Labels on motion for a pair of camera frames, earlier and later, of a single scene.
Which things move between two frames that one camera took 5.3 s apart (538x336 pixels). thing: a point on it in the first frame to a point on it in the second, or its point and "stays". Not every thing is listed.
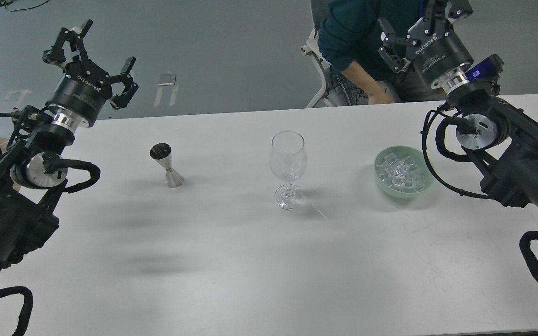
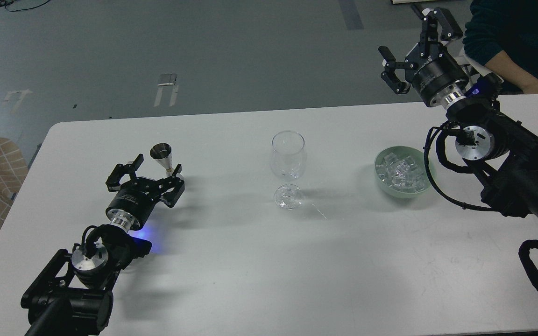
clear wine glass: [288, 160] stays
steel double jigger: [161, 153] stays
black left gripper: [84, 87] to [134, 202]
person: [349, 38] to [524, 42]
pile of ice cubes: [403, 174] stays
